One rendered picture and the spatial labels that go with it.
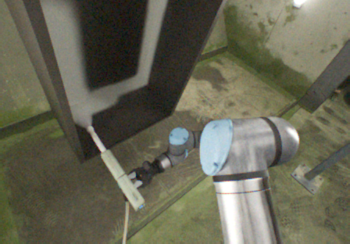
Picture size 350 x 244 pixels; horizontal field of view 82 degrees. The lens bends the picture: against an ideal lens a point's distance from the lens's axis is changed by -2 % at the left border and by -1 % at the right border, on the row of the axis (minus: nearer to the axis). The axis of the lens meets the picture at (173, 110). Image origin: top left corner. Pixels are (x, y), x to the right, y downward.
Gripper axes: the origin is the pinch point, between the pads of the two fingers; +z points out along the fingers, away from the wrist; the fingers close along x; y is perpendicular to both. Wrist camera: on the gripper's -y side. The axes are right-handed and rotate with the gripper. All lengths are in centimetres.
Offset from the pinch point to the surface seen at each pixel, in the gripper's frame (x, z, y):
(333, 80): -27, -209, -1
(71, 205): 25, 22, 50
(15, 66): 122, 15, 12
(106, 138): 31.1, -7.8, 5.9
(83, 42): 53, -11, -40
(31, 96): 108, 14, 30
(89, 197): 23, 11, 50
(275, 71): 23, -212, 25
